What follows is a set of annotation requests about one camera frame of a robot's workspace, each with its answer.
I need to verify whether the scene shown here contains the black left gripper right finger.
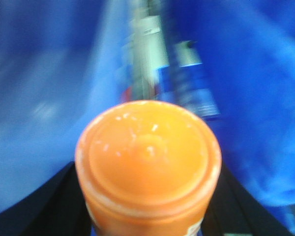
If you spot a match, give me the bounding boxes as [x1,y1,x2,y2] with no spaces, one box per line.
[199,164,292,236]

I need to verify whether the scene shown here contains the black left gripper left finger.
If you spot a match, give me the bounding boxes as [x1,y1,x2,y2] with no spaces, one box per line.
[0,162,92,236]

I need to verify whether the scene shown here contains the orange cylindrical container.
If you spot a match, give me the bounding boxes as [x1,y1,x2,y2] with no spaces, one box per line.
[75,100,221,236]

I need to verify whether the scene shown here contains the blue bin interior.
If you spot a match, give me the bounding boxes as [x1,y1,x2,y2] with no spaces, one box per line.
[0,0,295,236]

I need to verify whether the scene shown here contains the blue labelled package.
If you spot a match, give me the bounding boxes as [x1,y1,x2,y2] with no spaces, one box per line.
[156,40,220,121]

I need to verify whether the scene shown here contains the white grey packaged item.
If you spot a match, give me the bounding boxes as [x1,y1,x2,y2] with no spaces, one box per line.
[121,0,169,102]

